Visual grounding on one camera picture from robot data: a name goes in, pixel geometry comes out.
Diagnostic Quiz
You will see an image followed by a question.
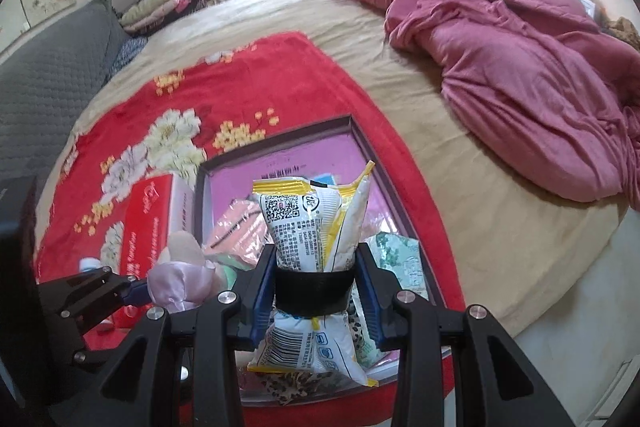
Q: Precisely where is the red floral blanket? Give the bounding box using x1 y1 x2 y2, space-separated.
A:
35 32 466 427

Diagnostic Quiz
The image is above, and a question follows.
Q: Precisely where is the dark box pink interior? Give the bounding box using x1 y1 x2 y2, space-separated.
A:
192 114 448 408

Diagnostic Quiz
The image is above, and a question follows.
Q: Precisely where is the leopard print scrunchie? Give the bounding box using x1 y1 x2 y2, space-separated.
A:
262 369 351 405

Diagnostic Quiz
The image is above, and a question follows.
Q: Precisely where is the white plush toy purple dress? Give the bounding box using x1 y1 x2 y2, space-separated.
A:
147 231 228 313

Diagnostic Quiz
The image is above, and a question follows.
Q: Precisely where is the brown furry cloth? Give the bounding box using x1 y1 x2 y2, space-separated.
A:
600 17 640 48

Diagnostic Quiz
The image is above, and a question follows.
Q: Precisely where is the red and white carton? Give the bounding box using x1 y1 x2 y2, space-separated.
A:
112 174 196 330

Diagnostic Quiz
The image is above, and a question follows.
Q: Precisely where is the white yellow snack bag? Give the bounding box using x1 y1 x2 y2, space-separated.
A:
247 161 381 390

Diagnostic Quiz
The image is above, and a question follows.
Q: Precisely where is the green sponge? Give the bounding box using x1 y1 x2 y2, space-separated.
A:
219 257 239 289

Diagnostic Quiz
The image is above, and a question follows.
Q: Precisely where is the pink hairpin packet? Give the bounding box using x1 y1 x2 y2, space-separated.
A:
202 199 268 273

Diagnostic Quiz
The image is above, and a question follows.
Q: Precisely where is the red floral bedspread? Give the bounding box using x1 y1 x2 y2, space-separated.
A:
35 0 631 338

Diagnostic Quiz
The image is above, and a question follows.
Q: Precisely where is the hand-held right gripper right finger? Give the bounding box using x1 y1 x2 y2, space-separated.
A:
356 243 576 427

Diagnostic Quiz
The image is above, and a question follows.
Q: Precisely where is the cream folded blanket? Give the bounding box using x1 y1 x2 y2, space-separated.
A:
120 0 181 26

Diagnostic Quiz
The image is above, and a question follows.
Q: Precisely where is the blue patterned pillow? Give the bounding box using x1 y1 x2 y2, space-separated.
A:
107 36 148 75

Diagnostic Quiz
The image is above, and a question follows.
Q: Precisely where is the black elastic band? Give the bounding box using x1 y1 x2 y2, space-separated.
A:
274 268 357 319

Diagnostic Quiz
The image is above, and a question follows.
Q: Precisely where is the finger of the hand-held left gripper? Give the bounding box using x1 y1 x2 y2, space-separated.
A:
37 266 113 308
59 279 152 358

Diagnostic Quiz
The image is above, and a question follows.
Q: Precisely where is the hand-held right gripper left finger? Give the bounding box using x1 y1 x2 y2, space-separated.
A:
100 244 277 427

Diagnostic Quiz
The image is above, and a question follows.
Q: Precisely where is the grey quilted headboard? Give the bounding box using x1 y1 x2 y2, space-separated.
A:
0 0 131 168

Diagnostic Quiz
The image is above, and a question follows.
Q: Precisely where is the pink quilt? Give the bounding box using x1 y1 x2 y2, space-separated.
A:
330 0 640 210

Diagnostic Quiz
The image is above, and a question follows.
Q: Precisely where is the green tissue packet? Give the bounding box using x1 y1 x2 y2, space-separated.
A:
362 232 431 303
357 307 401 368

